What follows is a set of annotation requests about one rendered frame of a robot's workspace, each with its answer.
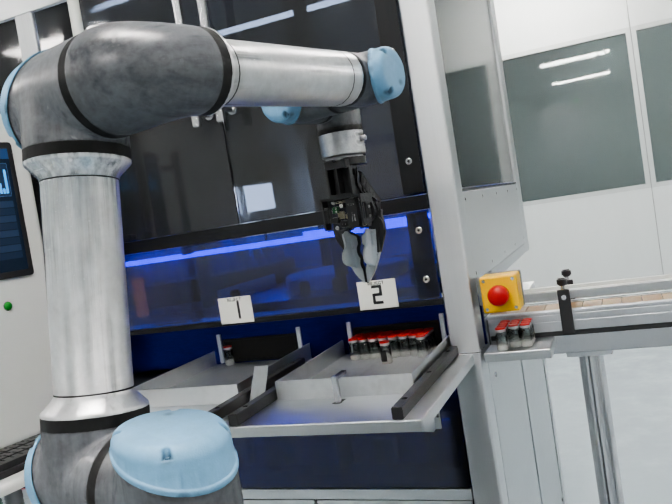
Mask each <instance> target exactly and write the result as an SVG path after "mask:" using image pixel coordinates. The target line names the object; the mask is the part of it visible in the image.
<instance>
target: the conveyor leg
mask: <svg viewBox="0 0 672 504"><path fill-rule="evenodd" d="M609 354H613V350H607V351H592V352H578V353H566V355H567V357H579V363H580V370H581V377H582V384H583V391H584V398H585V405H586V412H587V419H588V426H589V433H590V440H591V447H592V454H593V462H594V469H595V476H596V483H597V490H598V497H599V504H624V497H623V490H622V483H621V476H620V469H619V461H618V454H617V447H616V440H615V433H614V426H613V419H612V411H611V404H610V397H609V390H608V383H607V376H606V369H605V361H604V355H609Z"/></svg>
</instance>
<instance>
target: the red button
mask: <svg viewBox="0 0 672 504"><path fill-rule="evenodd" d="M487 297H488V300H489V302H490V303H491V304H492V305H494V306H503V305H504V304H506V303H507V301H508V300H509V291H508V289H507V288H506V287H504V286H502V285H495V286H493V287H492V288H491V289H490V290H489V291H488V294H487Z"/></svg>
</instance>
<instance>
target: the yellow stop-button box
mask: <svg viewBox="0 0 672 504"><path fill-rule="evenodd" d="M479 282H480V288H481V295H482V302H483V308H484V313H498V312H509V311H519V310H521V308H522V307H523V306H524V305H525V299H524V292H523V285H522V278H521V271H520V270H519V269H518V270H509V271H501V272H492V273H485V274H484V275H483V276H482V277H481V278H480V279H479ZM495 285H502V286H504V287H506V288H507V289H508V291H509V300H508V301H507V303H506V304H504V305H503V306H494V305H492V304H491V303H490V302H489V300H488V297H487V294H488V291H489V290H490V289H491V288H492V287H493V286H495Z"/></svg>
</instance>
